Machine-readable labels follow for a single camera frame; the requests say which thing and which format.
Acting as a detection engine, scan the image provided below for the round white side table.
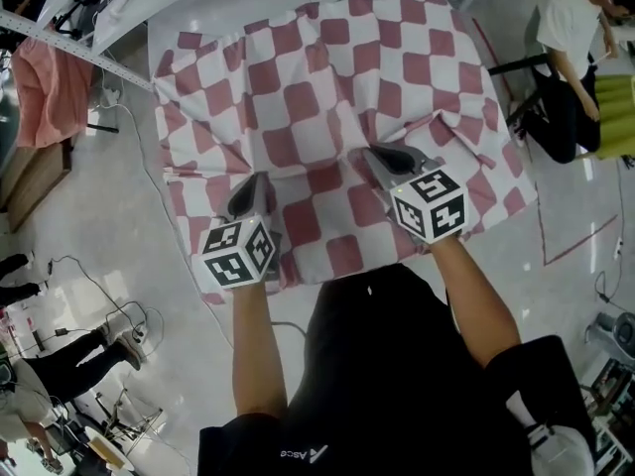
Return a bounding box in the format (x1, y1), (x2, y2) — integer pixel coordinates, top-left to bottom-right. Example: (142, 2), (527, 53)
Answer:
(82, 423), (136, 474)

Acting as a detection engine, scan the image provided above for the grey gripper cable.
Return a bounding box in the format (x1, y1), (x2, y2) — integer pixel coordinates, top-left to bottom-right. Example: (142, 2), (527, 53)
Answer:
(271, 318), (310, 339)

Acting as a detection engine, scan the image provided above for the black folding stand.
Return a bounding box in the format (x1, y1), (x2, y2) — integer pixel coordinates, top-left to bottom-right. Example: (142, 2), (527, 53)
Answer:
(92, 388), (165, 448)

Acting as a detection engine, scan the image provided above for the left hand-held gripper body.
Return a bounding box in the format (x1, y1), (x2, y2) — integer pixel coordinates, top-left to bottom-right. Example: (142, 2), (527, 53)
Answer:
(196, 210), (282, 292)

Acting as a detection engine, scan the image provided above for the white floor cable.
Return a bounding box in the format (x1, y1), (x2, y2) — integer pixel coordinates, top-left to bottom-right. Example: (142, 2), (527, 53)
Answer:
(118, 100), (235, 349)

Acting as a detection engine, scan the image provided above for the black stool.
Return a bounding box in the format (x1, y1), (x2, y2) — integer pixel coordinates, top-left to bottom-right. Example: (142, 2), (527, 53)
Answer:
(488, 52), (555, 129)

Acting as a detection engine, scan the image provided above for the person's right forearm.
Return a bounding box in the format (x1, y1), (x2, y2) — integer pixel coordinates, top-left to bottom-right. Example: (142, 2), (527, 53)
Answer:
(429, 235), (522, 369)

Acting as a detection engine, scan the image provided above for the pink cloth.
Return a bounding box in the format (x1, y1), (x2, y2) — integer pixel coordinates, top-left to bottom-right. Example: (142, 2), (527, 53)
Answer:
(10, 35), (96, 149)

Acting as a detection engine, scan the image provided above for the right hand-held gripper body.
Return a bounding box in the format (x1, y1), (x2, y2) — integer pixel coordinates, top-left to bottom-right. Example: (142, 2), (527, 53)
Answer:
(383, 161), (471, 246)

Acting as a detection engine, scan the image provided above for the red floor tape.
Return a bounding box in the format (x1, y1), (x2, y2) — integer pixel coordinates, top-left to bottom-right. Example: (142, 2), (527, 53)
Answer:
(533, 180), (620, 267)

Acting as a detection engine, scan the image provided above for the white metal cart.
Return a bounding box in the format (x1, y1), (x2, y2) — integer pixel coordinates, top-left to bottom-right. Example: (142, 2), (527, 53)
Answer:
(579, 357), (635, 476)

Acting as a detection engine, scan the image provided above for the person's black shirt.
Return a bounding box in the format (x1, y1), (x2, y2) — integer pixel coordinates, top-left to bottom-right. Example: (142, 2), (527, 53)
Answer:
(196, 263), (596, 476)

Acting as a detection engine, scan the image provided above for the red white checkered cloth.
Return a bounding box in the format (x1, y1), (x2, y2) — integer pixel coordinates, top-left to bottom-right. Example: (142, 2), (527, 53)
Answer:
(152, 0), (540, 306)

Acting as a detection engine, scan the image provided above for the green covered round table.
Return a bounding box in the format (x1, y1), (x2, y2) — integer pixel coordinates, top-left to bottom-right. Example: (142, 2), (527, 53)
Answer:
(592, 74), (635, 161)

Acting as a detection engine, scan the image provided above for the white strapped pack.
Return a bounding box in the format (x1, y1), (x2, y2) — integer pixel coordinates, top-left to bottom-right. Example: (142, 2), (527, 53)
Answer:
(504, 393), (596, 476)

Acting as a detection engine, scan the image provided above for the grey floor appliance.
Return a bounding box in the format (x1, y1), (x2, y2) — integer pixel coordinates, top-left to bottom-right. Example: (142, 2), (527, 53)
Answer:
(583, 310), (635, 352)

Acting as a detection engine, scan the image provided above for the black floor cable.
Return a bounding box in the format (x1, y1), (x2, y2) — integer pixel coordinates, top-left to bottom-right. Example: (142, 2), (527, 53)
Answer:
(593, 258), (624, 306)
(47, 254), (150, 339)

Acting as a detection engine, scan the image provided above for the person's left forearm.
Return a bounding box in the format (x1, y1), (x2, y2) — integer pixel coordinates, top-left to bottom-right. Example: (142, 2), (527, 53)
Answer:
(231, 280), (289, 418)

